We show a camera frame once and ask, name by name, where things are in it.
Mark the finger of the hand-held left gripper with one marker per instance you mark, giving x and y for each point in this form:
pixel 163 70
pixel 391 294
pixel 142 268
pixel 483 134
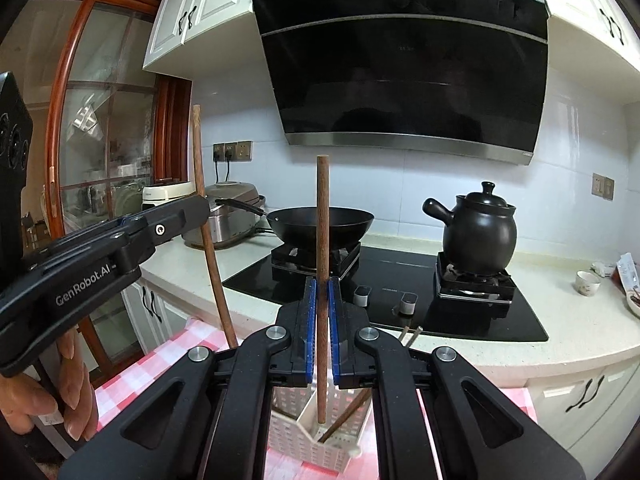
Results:
pixel 170 222

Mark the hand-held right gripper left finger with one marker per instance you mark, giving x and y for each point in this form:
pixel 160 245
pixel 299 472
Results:
pixel 311 332

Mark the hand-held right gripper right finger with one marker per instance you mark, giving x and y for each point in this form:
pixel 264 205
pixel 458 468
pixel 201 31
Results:
pixel 334 332

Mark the brown wooden chopstick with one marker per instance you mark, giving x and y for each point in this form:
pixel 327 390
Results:
pixel 350 410
pixel 322 210
pixel 200 185
pixel 416 335

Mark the white perforated utensil basket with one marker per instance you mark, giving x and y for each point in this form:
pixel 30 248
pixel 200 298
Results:
pixel 310 452

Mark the person's left hand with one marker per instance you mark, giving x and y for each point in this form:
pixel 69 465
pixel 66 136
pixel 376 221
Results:
pixel 77 390

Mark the white kitchen appliance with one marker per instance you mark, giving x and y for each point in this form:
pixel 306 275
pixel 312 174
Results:
pixel 160 195

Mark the grey stove knob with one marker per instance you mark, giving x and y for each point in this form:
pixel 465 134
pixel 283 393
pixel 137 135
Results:
pixel 362 296
pixel 409 305

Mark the silver electric cooker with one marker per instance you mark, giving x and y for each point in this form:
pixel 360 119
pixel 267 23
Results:
pixel 230 220

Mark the black glass gas cooktop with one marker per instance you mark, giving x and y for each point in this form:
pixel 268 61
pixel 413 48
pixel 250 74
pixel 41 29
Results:
pixel 400 270

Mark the white lower cabinet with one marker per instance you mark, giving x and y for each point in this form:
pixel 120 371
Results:
pixel 150 315
pixel 580 410

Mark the white cabinet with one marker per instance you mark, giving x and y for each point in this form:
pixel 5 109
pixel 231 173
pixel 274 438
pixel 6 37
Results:
pixel 210 5
pixel 590 10
pixel 580 410
pixel 150 315

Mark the black wok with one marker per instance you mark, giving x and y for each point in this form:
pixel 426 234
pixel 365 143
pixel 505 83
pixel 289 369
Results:
pixel 350 225

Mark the wooden framed glass door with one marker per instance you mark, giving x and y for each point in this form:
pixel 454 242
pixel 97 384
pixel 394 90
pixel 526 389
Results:
pixel 100 135

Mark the red white checkered tablecloth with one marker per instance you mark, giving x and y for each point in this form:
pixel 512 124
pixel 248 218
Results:
pixel 150 375

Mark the black clay pot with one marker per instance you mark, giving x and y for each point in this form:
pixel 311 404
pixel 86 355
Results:
pixel 480 240

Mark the white upper cabinet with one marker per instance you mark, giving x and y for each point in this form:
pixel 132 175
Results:
pixel 590 10
pixel 210 5

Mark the small white cup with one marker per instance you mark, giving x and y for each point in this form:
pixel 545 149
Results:
pixel 587 283

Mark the black range hood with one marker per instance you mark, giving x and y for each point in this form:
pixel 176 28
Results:
pixel 400 75

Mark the white plate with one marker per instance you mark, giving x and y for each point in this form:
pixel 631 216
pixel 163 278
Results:
pixel 634 305

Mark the printed snack packet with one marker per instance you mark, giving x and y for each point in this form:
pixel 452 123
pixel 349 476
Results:
pixel 629 270

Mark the gold wall outlet panel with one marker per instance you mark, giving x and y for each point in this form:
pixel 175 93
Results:
pixel 232 151

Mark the gold wall switch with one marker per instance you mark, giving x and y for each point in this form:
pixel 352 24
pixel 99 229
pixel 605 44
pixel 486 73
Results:
pixel 603 186

